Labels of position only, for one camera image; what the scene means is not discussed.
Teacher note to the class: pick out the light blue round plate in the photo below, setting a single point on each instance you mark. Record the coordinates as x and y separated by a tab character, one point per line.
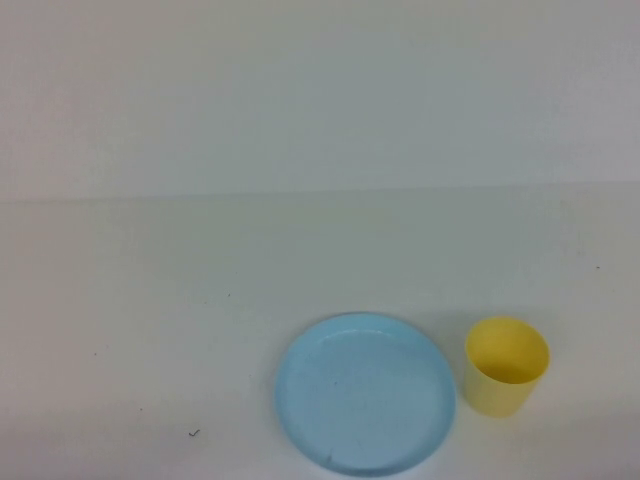
365	395

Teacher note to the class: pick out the yellow plastic cup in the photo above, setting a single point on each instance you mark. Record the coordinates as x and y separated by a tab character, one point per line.
500	395

